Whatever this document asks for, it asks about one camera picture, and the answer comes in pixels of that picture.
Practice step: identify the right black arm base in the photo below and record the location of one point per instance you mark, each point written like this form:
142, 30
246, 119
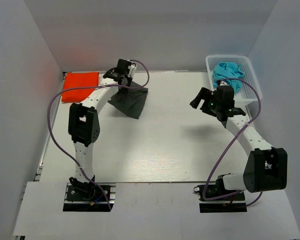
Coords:
212, 202

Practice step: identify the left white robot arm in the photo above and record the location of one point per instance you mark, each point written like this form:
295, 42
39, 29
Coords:
83, 124

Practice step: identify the folded orange t-shirt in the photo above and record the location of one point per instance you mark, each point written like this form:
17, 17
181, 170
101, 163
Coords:
79, 80

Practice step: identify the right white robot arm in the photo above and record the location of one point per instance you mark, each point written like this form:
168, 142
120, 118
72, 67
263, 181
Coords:
266, 168

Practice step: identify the dark grey t-shirt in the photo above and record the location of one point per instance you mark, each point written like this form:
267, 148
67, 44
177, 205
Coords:
130, 102

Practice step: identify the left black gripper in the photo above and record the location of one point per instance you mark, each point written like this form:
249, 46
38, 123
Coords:
129, 78

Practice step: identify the white plastic basket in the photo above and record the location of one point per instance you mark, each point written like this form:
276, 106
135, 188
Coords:
246, 94

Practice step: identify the crumpled light blue t-shirt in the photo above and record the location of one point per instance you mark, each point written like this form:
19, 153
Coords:
225, 70

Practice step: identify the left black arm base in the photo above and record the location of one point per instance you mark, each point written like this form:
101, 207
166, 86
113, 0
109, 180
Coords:
76, 200

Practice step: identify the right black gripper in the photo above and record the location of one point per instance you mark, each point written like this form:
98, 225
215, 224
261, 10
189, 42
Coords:
204, 93

